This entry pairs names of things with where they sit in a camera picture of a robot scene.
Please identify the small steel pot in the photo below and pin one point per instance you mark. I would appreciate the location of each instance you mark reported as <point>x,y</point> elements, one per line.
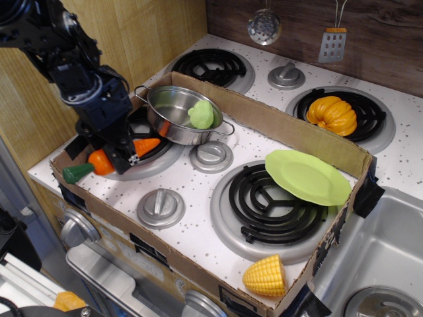
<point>167,114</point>

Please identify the silver centre stove knob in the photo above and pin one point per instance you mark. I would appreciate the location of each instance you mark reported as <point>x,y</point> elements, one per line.
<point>211,157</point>

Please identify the silver oven door handle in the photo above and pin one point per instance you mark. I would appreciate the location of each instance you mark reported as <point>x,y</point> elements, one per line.
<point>132,292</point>

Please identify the grey toy sink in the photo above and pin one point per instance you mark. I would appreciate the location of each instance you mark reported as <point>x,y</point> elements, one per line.
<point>376,270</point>

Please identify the brown cardboard fence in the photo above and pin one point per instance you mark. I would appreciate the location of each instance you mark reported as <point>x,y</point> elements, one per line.
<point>191,249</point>

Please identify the hanging metal spatula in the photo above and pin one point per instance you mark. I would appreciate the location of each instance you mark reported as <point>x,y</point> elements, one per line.
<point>334,39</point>

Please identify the hanging steel skimmer ladle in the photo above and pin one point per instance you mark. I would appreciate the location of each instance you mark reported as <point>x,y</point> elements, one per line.
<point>264,26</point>

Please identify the front left black burner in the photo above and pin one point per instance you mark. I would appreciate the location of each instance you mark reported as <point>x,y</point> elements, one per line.
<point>140,130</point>

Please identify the silver front stove knob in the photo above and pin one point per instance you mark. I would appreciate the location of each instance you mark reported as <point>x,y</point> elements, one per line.
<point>161,209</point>

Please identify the silver stove knob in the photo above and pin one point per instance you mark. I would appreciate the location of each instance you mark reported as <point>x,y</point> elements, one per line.
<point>161,209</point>
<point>211,157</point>
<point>287,77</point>

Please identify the orange object bottom left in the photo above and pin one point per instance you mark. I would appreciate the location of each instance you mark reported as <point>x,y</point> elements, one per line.
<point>67,301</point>

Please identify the green toy lettuce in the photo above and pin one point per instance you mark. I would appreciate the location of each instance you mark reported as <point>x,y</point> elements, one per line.
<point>201,115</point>

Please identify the silver back stove knob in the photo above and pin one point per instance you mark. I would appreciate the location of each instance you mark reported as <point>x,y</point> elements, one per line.
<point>287,77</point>

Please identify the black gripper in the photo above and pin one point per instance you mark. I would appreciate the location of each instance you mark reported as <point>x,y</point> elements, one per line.
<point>103,111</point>

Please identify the silver oven knob left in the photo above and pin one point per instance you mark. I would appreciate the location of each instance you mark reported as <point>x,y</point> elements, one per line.
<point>77,229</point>

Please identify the front right black burner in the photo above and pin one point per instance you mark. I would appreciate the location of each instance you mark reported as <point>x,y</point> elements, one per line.
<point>270,214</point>

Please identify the silver oven knob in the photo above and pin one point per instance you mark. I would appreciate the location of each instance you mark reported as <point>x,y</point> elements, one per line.
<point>199,305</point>
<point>77,229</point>

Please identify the yellow toy corn cob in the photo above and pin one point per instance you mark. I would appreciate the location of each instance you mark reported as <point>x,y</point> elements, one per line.
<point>266,277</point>

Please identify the light green plastic plate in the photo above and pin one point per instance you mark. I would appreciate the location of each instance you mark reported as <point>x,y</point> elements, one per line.
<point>308,177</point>

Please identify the orange toy pumpkin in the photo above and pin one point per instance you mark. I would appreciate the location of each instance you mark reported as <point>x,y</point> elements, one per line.
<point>333,114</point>

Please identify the back left black burner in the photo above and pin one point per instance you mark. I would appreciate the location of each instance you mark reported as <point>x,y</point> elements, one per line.
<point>216,66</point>

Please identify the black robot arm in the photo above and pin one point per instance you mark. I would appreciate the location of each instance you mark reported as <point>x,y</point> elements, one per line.
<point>55,43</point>

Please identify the orange toy carrot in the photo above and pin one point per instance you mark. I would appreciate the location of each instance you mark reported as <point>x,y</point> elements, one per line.
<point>100,164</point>

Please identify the silver oven knob right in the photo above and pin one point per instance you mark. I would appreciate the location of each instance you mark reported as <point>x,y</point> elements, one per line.
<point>199,305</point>

